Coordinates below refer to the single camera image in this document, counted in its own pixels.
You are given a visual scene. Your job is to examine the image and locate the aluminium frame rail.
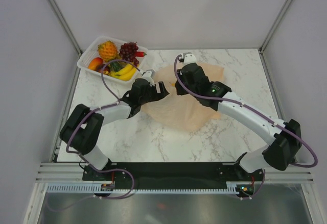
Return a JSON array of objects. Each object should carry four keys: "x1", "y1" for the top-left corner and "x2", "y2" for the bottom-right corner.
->
[{"x1": 36, "y1": 163, "x2": 314, "y2": 184}]

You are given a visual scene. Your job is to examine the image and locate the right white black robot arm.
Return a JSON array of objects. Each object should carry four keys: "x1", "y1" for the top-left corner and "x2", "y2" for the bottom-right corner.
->
[{"x1": 174, "y1": 63, "x2": 301, "y2": 180}]

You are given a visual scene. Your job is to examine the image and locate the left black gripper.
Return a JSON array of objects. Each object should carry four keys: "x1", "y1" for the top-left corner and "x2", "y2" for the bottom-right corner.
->
[{"x1": 139, "y1": 82, "x2": 171, "y2": 105}]

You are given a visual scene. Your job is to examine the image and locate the purple cable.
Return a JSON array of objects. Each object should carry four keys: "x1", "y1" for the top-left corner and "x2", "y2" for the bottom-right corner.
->
[
  {"x1": 65, "y1": 59, "x2": 141, "y2": 171},
  {"x1": 173, "y1": 53, "x2": 319, "y2": 168}
]

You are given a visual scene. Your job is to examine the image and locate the fake yellow banana bunch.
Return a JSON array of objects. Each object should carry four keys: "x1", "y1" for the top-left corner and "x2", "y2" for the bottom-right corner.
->
[{"x1": 108, "y1": 61, "x2": 138, "y2": 81}]

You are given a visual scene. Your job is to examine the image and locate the fake red chili pepper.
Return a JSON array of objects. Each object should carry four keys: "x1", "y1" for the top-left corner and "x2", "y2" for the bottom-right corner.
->
[{"x1": 135, "y1": 51, "x2": 147, "y2": 57}]

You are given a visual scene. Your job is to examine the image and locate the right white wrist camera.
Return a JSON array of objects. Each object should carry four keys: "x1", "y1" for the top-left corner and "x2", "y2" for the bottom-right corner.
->
[{"x1": 178, "y1": 52, "x2": 197, "y2": 66}]

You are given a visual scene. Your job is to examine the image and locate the white slotted cable duct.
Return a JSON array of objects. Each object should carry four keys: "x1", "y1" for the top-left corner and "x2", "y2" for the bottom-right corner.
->
[{"x1": 46, "y1": 183, "x2": 239, "y2": 195}]

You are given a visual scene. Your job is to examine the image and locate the fake dark red grapes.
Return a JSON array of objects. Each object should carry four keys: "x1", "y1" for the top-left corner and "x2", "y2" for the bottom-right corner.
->
[{"x1": 119, "y1": 42, "x2": 139, "y2": 66}]

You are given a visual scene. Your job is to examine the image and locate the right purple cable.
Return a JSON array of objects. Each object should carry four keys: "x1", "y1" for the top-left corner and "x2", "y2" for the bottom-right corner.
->
[{"x1": 173, "y1": 53, "x2": 319, "y2": 168}]

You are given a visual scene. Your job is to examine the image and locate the fake orange mango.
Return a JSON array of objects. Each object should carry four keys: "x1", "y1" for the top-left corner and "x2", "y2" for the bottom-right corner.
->
[{"x1": 87, "y1": 57, "x2": 103, "y2": 71}]

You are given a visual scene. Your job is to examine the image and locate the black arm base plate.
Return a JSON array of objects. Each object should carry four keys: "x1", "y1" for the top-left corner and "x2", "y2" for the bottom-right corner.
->
[{"x1": 81, "y1": 161, "x2": 265, "y2": 190}]

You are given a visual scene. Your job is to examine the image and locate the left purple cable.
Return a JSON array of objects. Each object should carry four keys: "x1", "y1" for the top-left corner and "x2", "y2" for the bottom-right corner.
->
[{"x1": 65, "y1": 59, "x2": 141, "y2": 171}]

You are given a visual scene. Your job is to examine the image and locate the white plastic fruit basket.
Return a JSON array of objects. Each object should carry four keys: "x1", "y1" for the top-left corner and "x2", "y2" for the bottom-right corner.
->
[{"x1": 77, "y1": 36, "x2": 137, "y2": 84}]

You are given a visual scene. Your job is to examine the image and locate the fake orange pineapple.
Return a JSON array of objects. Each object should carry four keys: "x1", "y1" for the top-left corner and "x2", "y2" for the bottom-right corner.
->
[{"x1": 98, "y1": 41, "x2": 123, "y2": 72}]

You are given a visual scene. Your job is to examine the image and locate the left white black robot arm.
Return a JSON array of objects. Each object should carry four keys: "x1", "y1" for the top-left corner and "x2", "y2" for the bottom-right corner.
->
[{"x1": 60, "y1": 78, "x2": 169, "y2": 180}]

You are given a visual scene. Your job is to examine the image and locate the peach banana-print plastic bag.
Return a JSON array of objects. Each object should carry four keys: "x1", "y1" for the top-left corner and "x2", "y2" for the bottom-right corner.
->
[{"x1": 141, "y1": 64, "x2": 221, "y2": 132}]

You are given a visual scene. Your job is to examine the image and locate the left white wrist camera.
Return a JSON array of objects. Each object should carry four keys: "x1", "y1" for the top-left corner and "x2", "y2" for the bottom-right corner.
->
[{"x1": 141, "y1": 69, "x2": 155, "y2": 86}]

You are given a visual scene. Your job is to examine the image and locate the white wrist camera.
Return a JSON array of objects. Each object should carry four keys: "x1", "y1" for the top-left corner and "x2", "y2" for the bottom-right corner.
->
[
  {"x1": 141, "y1": 69, "x2": 155, "y2": 86},
  {"x1": 178, "y1": 52, "x2": 197, "y2": 66}
]

